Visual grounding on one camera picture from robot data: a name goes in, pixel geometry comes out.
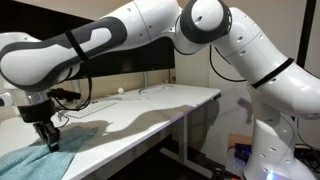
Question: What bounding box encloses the large black monitor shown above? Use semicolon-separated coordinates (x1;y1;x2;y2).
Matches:
0;0;180;91

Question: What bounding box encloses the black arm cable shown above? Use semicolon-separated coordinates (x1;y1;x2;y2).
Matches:
53;29;94;112

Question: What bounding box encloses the cardboard box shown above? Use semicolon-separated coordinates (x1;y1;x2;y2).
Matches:
228;133;252;154

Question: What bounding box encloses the black vertical pole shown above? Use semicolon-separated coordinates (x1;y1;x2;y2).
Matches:
296;0;317;68

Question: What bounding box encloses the teal terry towel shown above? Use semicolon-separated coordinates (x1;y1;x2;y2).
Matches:
0;126;97;180

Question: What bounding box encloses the white desk leg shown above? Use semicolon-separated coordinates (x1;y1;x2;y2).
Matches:
160;116;212;179

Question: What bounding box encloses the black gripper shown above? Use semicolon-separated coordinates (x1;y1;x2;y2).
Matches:
18;99;60;152

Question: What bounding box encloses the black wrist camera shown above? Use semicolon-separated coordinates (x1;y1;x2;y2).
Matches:
49;88;81;100

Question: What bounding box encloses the white cable on table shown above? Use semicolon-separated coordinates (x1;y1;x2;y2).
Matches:
138;83;175;96

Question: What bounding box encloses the small white round figurine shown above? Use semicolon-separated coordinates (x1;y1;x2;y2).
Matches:
118;87;125;95

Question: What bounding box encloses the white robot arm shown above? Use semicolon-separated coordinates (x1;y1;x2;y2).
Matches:
0;0;320;180

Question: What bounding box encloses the white keyboard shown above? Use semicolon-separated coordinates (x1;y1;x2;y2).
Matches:
66;101;115;119

